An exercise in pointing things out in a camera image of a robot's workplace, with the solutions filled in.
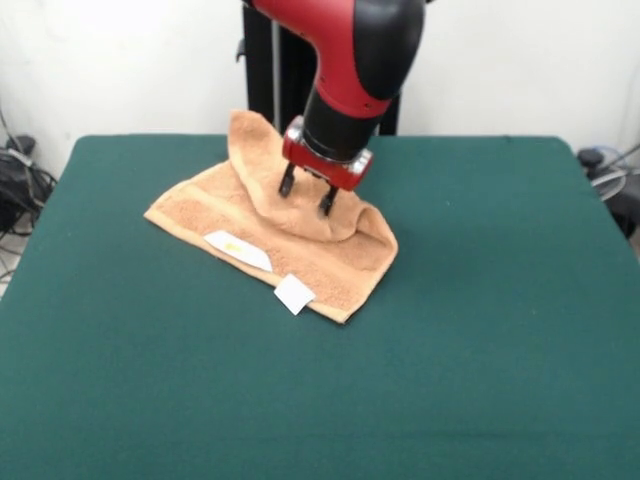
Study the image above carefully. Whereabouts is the tan terry towel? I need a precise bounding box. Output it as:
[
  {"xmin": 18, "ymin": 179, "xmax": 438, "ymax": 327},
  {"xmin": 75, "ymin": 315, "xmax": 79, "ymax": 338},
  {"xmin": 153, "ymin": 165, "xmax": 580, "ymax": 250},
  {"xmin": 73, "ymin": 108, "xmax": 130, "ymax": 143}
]
[{"xmin": 143, "ymin": 109, "xmax": 400, "ymax": 324}]

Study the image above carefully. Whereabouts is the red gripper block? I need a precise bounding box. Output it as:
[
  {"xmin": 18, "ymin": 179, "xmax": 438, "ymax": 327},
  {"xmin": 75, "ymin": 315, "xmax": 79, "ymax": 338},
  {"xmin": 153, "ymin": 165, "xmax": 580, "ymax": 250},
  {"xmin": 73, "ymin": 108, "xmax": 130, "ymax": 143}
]
[{"xmin": 277, "ymin": 115, "xmax": 375, "ymax": 219}]

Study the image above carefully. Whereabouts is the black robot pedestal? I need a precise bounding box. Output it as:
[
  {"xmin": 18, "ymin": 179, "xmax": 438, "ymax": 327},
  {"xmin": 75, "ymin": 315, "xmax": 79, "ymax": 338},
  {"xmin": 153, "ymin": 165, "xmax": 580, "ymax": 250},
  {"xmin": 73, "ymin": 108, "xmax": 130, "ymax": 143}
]
[{"xmin": 234, "ymin": 4, "xmax": 402, "ymax": 137}]

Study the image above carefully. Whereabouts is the black cable bundle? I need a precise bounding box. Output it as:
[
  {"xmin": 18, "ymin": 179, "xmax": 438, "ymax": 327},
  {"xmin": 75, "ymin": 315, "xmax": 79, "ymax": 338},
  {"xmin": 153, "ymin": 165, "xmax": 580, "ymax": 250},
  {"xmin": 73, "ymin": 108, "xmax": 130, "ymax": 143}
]
[{"xmin": 0, "ymin": 133, "xmax": 59, "ymax": 241}]

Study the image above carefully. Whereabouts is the black device with cables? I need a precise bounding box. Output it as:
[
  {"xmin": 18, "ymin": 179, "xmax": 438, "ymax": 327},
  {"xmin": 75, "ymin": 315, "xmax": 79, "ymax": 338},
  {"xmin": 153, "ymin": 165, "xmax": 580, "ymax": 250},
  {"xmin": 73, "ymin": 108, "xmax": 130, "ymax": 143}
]
[{"xmin": 577, "ymin": 147, "xmax": 640, "ymax": 239}]

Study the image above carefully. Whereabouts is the dark green table cloth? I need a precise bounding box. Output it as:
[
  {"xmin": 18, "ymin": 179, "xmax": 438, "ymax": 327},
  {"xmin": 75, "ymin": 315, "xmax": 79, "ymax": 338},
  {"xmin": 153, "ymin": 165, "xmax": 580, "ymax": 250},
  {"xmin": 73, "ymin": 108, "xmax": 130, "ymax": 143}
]
[{"xmin": 0, "ymin": 133, "xmax": 640, "ymax": 480}]

